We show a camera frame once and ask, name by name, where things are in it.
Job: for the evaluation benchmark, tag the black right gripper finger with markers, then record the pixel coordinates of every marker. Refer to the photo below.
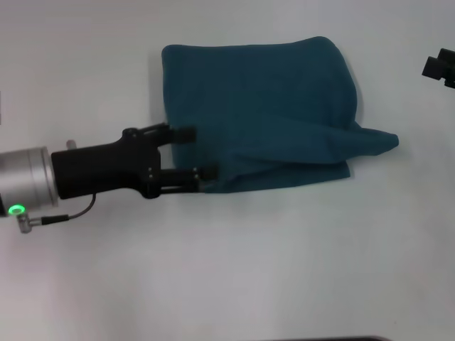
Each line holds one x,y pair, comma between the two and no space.
439,67

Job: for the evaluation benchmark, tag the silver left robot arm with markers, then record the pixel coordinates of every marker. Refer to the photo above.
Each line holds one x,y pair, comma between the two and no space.
25,181

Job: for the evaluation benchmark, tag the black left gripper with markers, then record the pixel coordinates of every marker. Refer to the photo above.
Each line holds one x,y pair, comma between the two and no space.
103,170

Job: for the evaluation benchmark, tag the teal t-shirt with cream print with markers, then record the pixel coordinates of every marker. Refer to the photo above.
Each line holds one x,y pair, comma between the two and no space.
256,113

